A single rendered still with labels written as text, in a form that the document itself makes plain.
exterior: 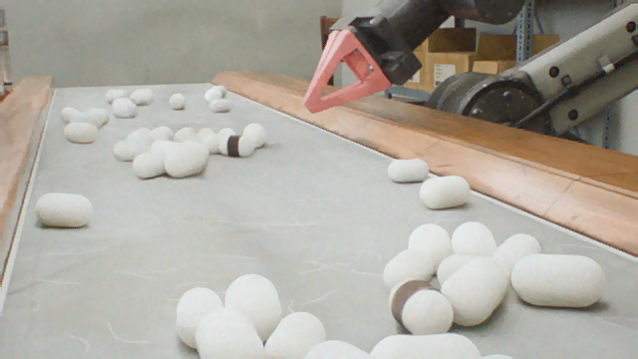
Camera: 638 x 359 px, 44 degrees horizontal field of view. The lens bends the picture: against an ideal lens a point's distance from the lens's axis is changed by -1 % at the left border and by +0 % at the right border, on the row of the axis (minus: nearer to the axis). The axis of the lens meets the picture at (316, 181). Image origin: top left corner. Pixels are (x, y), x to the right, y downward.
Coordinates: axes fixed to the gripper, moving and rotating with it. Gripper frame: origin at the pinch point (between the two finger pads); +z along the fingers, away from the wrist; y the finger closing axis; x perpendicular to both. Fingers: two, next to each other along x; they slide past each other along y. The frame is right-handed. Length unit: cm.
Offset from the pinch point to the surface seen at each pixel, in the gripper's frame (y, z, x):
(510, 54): -222, -113, 102
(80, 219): 25.9, 19.1, -11.3
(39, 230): 25.3, 21.3, -12.3
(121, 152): 2.8, 16.1, -9.2
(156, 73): -441, -7, 34
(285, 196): 20.8, 9.1, -2.0
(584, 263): 46.0, 3.3, 0.3
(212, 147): 1.7, 9.9, -3.8
